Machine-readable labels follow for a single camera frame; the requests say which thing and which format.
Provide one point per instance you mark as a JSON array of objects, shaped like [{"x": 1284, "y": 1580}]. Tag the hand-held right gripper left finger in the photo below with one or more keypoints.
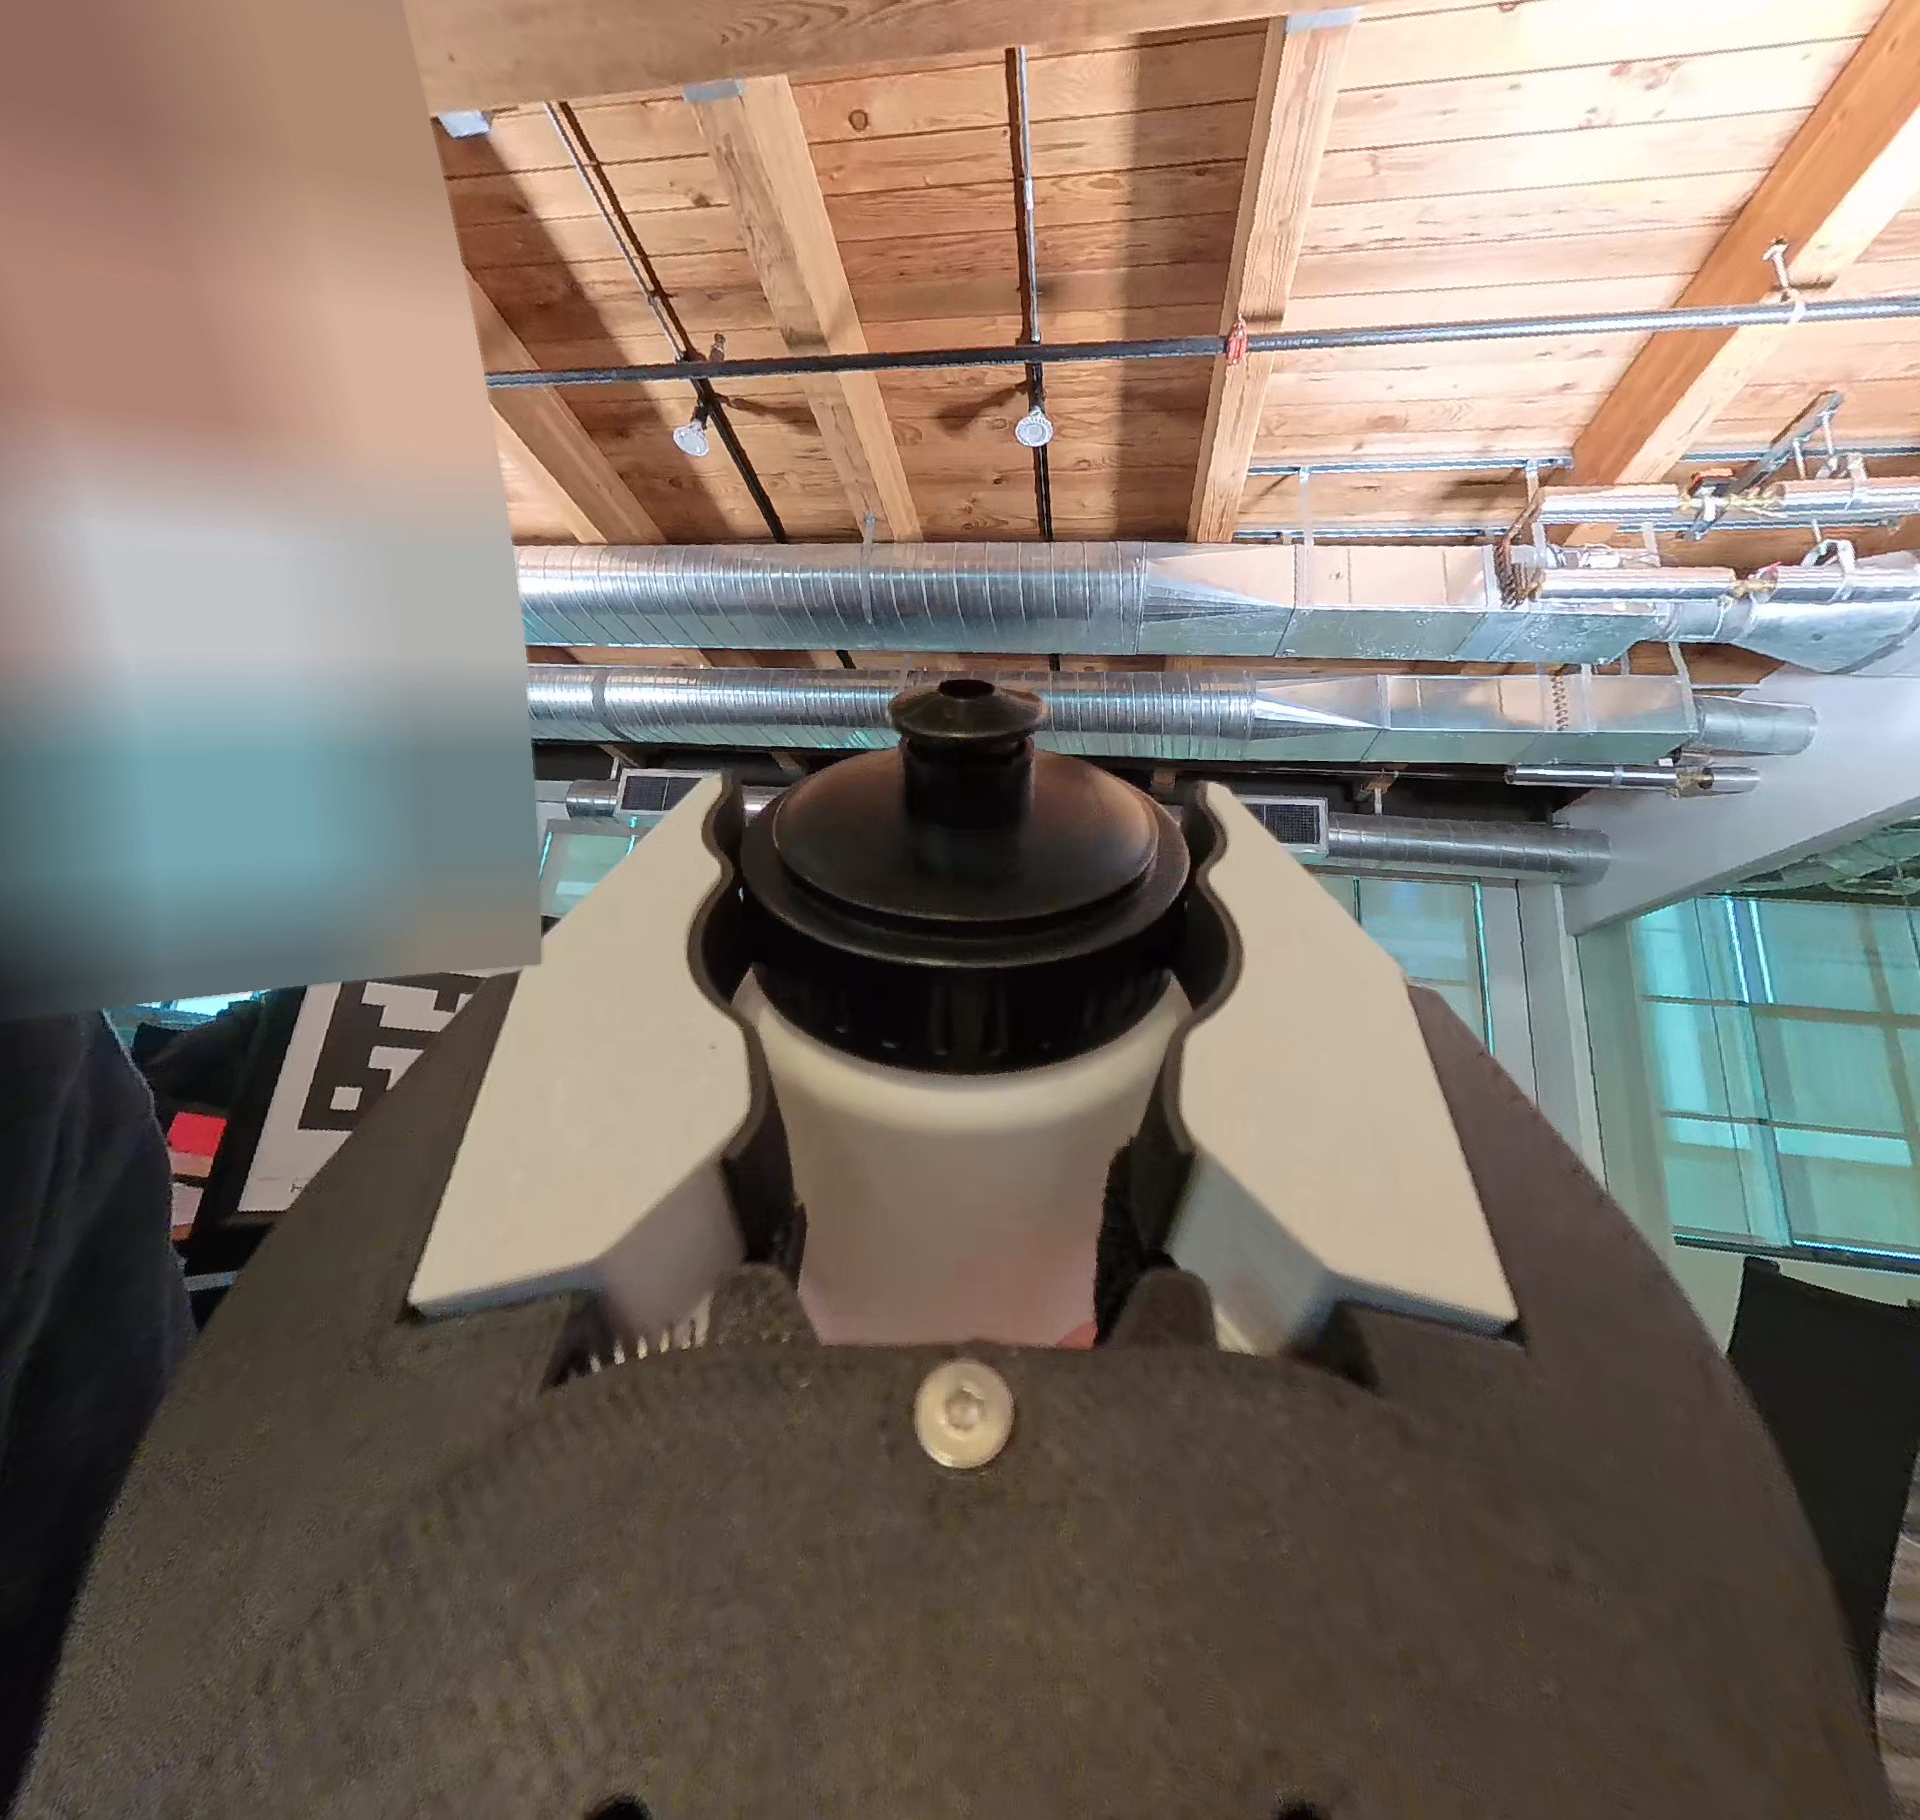
[{"x": 585, "y": 1101}]

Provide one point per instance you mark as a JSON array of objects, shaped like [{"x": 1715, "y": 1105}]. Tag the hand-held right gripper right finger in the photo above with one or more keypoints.
[{"x": 1336, "y": 1101}]

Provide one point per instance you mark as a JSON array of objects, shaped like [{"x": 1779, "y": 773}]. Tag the white bottle with black cap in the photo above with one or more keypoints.
[{"x": 961, "y": 891}]

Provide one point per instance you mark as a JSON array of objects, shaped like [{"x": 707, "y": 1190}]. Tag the framed black and white sign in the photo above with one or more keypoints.
[{"x": 376, "y": 1071}]

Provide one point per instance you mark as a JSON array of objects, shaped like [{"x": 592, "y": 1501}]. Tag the person's dark clothing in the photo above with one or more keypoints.
[{"x": 77, "y": 1341}]

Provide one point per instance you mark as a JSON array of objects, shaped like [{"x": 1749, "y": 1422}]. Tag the black pillar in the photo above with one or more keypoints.
[{"x": 1830, "y": 1431}]

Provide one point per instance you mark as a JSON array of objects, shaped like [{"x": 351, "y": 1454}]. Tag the black ceiling pipe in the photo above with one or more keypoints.
[{"x": 1350, "y": 343}]

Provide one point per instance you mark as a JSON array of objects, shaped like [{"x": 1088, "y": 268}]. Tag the silver ventilation duct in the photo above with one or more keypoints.
[{"x": 1202, "y": 607}]

